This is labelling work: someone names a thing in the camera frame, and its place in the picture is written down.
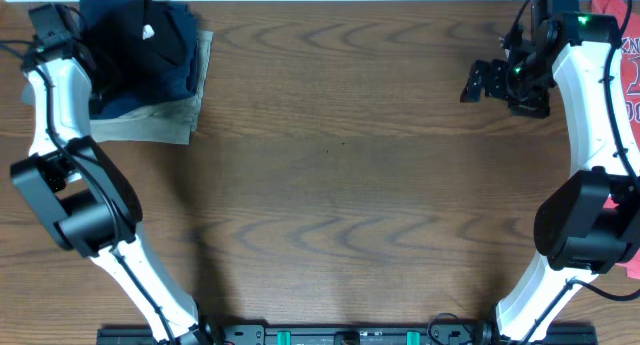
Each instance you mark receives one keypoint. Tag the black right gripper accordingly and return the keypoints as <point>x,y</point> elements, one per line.
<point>537,107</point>

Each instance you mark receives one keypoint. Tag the black t-shirt with logo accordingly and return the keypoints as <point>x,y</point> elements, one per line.
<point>135,45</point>

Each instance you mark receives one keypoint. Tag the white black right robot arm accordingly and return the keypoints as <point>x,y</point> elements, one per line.
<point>591,222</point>

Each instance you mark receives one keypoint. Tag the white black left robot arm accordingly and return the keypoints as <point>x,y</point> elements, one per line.
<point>87,205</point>

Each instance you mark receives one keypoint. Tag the red printed t-shirt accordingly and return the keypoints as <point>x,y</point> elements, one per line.
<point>630,57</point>

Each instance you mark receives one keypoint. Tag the folded beige garment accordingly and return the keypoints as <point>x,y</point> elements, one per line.
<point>170,122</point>

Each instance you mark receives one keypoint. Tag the folded navy blue garment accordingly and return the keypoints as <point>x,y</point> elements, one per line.
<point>175,80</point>

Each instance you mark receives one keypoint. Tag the folded grey garment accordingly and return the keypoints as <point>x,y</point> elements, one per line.
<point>27,96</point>

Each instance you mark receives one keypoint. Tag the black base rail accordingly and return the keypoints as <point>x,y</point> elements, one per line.
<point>440,333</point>

